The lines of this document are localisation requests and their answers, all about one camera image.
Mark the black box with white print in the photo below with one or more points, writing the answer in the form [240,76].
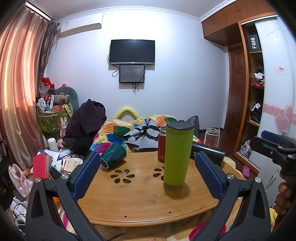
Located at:
[254,43]

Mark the dark teal faceted cup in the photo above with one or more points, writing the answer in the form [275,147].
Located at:
[113,155]

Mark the colourful patterned blanket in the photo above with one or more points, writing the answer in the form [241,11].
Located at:
[111,132]

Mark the grey striped garment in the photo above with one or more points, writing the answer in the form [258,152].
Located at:
[144,134]

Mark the white bottle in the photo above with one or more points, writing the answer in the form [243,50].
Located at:
[52,144]

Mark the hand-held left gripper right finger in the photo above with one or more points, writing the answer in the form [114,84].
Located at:
[208,176]

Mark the black cylindrical cup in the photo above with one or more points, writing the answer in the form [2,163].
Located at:
[209,151]

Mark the green cup with black lid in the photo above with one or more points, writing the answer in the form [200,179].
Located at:
[178,155]

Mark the pink curtain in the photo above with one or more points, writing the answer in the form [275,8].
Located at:
[20,81]

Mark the person's right hand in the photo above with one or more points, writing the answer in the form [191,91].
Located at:
[284,198]

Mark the clear glass jar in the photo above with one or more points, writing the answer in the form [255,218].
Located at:
[211,138]

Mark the dark purple clothing pile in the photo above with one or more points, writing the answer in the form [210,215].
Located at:
[87,120]

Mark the pink plastic bag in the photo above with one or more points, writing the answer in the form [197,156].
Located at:
[19,180]

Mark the red booklet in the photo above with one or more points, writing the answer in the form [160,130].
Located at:
[41,166]

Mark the small black wall monitor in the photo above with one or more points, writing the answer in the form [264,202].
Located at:
[131,73]

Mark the black wall television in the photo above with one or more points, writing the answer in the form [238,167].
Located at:
[131,51]

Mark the grey bag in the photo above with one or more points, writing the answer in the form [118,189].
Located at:
[194,124]

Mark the brown wooden door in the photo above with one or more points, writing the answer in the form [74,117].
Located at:
[237,92]

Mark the pink slipper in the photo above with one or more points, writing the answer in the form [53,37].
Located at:
[245,171]

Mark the pink rabbit toy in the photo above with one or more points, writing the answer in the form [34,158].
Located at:
[63,127]

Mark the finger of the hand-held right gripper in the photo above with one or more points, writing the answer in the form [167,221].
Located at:
[271,136]
[266,144]

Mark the green storage basket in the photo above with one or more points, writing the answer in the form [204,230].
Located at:
[54,121]

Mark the wooden wardrobe shelves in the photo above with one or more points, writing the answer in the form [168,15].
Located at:
[253,99]

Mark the white sliding wardrobe door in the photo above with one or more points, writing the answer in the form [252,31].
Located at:
[277,81]

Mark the red thermos cup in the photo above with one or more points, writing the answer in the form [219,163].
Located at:
[161,148]

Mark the red gift bag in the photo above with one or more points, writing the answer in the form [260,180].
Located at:
[47,83]

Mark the yellow foam arch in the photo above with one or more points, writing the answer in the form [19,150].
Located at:
[127,110]

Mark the white air conditioner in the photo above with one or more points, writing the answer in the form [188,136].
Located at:
[79,24]

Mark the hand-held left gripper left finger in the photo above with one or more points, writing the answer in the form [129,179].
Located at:
[85,172]

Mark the wooden overhead cabinet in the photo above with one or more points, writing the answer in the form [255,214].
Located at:
[222,23]

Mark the pile of papers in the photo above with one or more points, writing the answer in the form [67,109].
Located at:
[67,162]

